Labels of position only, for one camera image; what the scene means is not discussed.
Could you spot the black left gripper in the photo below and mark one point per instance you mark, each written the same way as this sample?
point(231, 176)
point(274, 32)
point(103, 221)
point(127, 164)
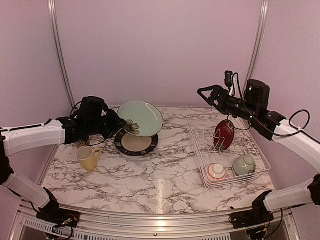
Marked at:
point(117, 123)

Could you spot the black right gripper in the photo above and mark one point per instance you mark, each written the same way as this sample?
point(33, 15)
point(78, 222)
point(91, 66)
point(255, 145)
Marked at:
point(218, 90)

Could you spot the black striped rim plate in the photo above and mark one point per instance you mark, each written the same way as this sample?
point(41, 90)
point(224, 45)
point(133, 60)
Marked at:
point(132, 145)

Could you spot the pale green plate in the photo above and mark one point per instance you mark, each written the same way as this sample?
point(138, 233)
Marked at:
point(142, 119)

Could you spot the white coral pattern mug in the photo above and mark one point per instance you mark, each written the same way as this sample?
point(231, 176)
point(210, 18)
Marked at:
point(81, 143)

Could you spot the red floral plate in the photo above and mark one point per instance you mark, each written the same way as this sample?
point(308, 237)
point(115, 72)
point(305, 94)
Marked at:
point(223, 135)

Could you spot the yellow ceramic mug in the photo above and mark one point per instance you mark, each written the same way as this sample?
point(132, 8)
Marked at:
point(88, 157)

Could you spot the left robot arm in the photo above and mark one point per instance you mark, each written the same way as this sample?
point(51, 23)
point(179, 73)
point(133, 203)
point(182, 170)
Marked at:
point(93, 117)

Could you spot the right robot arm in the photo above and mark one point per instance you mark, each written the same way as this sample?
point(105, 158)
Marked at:
point(252, 106)

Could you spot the white red patterned bowl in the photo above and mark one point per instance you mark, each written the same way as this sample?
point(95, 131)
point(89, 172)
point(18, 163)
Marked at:
point(215, 172)

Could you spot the pale green bowl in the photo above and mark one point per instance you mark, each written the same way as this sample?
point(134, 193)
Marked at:
point(244, 165)

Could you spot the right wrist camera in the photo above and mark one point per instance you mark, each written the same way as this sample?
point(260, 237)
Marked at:
point(229, 82)

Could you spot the white wire dish rack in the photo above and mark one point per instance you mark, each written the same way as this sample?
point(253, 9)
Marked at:
point(207, 145)

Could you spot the front aluminium table rail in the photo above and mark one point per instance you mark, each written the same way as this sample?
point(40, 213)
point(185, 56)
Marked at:
point(104, 225)

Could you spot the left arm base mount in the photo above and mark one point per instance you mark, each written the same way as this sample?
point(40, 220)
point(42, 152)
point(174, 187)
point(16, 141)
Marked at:
point(57, 215)

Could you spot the right aluminium frame post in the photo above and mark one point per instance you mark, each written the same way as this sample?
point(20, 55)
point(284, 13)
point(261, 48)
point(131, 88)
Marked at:
point(260, 33)

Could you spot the aluminium frame post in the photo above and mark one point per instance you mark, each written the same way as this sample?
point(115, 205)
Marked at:
point(59, 51)
point(260, 33)

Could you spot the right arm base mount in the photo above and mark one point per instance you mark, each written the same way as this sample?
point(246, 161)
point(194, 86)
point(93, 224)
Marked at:
point(258, 214)

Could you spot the left aluminium frame post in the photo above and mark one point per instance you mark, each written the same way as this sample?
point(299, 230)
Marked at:
point(59, 51)

